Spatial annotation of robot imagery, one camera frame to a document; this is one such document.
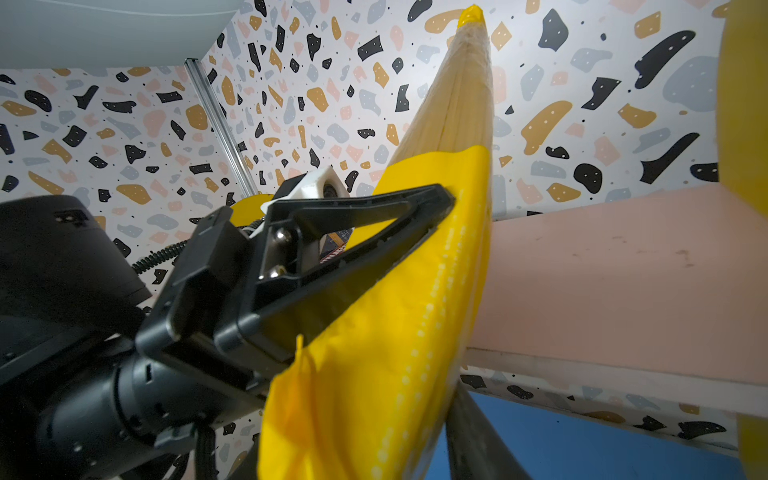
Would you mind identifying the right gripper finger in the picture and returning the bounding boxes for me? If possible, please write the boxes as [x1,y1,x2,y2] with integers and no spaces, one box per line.
[445,384,531,480]

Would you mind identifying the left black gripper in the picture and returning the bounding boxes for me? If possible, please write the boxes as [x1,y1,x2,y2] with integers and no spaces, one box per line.
[137,184,455,384]

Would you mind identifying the yellow Pastatime bag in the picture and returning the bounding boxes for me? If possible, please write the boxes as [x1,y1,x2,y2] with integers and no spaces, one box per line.
[256,6,493,479]

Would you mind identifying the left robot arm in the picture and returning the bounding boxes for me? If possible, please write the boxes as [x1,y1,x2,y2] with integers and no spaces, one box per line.
[1,184,457,479]

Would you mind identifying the yellow shelf with coloured boards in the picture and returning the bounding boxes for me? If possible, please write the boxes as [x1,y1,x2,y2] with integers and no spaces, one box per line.
[210,1,767,445]

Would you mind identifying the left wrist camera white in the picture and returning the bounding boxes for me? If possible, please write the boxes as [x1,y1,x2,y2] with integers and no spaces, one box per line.
[273,167,350,200]

